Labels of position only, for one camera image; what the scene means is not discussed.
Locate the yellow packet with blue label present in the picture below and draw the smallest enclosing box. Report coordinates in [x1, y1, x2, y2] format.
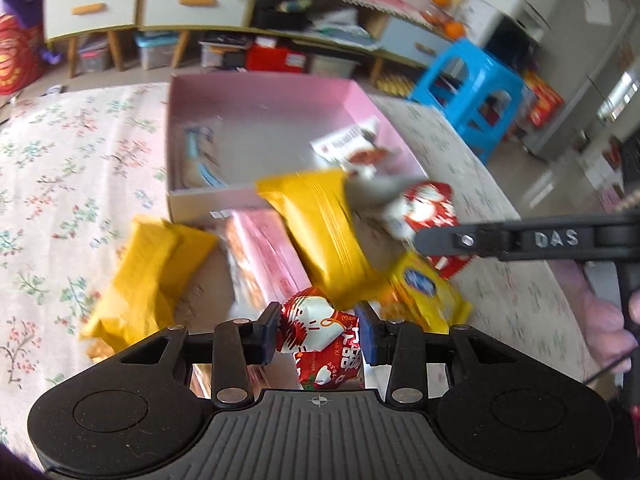
[377, 251, 473, 335]

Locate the red printed bag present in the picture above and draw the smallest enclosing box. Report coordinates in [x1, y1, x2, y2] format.
[0, 14, 47, 97]

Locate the white cardboard box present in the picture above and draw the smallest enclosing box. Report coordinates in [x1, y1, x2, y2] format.
[467, 0, 552, 36]

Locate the red orange carton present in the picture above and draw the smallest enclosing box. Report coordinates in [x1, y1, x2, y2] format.
[521, 70, 566, 129]

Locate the blue white snack packet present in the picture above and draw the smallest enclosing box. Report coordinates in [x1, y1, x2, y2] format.
[181, 122, 226, 188]

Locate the black white electronic device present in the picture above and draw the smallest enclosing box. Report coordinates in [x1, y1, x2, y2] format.
[199, 35, 253, 69]

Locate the blue lid storage bin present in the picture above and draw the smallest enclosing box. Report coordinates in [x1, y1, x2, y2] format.
[134, 32, 182, 71]

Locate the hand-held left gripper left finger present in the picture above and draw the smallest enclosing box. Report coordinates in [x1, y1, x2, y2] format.
[112, 302, 282, 407]

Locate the stack of white papers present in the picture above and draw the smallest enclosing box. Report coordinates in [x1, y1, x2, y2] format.
[309, 7, 382, 50]

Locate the person's pink fluffy clothing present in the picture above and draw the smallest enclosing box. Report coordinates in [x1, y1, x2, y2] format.
[552, 260, 632, 386]

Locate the white drawer wooden handle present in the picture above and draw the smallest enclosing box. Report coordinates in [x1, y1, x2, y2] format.
[142, 0, 256, 31]
[44, 0, 141, 41]
[382, 15, 453, 67]

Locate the low wooden cabinet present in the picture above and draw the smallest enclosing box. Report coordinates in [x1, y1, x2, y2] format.
[140, 0, 461, 93]

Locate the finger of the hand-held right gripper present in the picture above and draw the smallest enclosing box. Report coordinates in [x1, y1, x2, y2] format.
[414, 212, 640, 263]

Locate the clear storage box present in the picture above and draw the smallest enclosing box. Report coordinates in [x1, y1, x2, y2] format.
[307, 52, 362, 79]

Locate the black open box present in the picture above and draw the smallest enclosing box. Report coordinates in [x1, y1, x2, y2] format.
[251, 0, 312, 32]

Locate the red box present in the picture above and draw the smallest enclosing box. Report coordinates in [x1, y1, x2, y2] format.
[245, 42, 309, 74]

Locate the pink snack packet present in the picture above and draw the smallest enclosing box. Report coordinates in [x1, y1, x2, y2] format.
[220, 209, 322, 312]

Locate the yellow snack packet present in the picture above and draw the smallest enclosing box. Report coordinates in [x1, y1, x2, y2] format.
[79, 214, 221, 361]
[255, 169, 388, 309]

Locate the clear storage bin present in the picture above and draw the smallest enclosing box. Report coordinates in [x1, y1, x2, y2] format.
[77, 35, 114, 74]

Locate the blue plastic stool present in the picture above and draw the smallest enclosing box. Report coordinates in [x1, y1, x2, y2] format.
[407, 37, 526, 166]

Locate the egg tray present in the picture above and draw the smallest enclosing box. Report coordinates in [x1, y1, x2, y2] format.
[375, 72, 417, 99]

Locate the pink cardboard box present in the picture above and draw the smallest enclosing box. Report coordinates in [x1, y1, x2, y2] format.
[165, 72, 426, 223]

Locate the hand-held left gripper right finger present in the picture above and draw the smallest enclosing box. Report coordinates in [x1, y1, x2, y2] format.
[358, 301, 526, 407]

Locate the grey cabinet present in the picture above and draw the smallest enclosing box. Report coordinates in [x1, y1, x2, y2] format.
[524, 0, 640, 162]

